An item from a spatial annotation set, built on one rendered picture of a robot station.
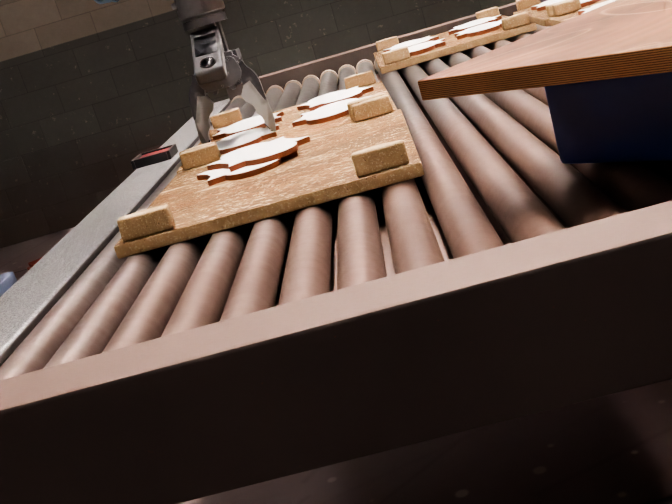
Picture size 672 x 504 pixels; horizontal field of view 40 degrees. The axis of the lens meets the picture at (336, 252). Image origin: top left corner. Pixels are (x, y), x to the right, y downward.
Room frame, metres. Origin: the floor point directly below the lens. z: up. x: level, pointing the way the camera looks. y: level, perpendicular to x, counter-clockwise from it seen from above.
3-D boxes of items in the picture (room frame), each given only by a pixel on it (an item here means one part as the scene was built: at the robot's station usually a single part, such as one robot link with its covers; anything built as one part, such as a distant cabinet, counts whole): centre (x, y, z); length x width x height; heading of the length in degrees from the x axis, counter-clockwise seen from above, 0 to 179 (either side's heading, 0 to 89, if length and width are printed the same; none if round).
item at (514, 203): (1.55, -0.23, 0.90); 1.95 x 0.05 x 0.05; 175
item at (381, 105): (1.37, -0.11, 0.95); 0.06 x 0.02 x 0.03; 85
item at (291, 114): (1.60, 0.01, 0.93); 0.41 x 0.35 x 0.02; 176
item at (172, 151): (1.77, 0.28, 0.92); 0.08 x 0.08 x 0.02; 85
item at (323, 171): (1.19, 0.04, 0.93); 0.41 x 0.35 x 0.02; 175
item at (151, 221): (1.01, 0.19, 0.95); 0.06 x 0.02 x 0.03; 85
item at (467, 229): (1.55, -0.18, 0.90); 1.95 x 0.05 x 0.05; 175
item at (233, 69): (1.54, 0.10, 1.08); 0.09 x 0.08 x 0.12; 176
